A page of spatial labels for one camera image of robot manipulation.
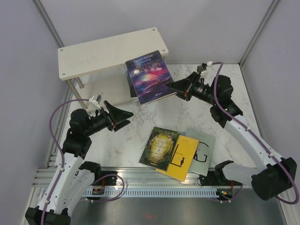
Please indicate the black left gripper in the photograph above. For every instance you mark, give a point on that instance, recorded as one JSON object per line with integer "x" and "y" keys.
{"x": 117, "y": 115}

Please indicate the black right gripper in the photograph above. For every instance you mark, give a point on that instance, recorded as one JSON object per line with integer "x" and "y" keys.
{"x": 184, "y": 87}

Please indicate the black Moon and Sixpence book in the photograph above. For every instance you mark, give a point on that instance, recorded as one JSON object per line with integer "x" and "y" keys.
{"x": 133, "y": 94}

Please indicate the purple Robinson Crusoe book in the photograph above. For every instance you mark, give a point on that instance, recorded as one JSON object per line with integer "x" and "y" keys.
{"x": 149, "y": 76}

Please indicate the green Alice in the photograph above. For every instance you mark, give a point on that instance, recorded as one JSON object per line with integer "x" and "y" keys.
{"x": 159, "y": 148}

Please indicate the yellow booklet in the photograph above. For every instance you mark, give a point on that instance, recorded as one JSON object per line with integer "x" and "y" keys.
{"x": 182, "y": 157}

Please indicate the pale grey-green booklet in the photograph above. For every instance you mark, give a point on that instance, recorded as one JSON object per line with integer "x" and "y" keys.
{"x": 204, "y": 151}

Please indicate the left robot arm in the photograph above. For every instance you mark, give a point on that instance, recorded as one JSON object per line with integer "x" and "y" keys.
{"x": 74, "y": 175}

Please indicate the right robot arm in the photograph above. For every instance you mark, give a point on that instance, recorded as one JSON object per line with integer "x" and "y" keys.
{"x": 272, "y": 174}

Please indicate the white two-tier wooden shelf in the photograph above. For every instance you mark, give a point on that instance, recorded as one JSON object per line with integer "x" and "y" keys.
{"x": 98, "y": 67}

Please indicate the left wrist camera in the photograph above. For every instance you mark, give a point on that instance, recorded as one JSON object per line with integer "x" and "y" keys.
{"x": 96, "y": 100}

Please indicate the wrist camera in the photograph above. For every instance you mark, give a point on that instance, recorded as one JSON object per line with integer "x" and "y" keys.
{"x": 202, "y": 69}
{"x": 96, "y": 100}

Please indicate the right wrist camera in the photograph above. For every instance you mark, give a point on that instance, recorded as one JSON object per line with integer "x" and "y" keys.
{"x": 202, "y": 69}

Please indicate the white slotted cable duct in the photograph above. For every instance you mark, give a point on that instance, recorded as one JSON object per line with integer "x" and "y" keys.
{"x": 153, "y": 192}

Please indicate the right aluminium corner post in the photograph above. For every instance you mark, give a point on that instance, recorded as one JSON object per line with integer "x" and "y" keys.
{"x": 267, "y": 16}

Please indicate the aluminium corner post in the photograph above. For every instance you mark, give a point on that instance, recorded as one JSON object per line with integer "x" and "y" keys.
{"x": 50, "y": 26}
{"x": 267, "y": 16}

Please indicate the left aluminium corner post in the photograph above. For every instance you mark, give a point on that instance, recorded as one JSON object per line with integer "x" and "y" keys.
{"x": 50, "y": 26}

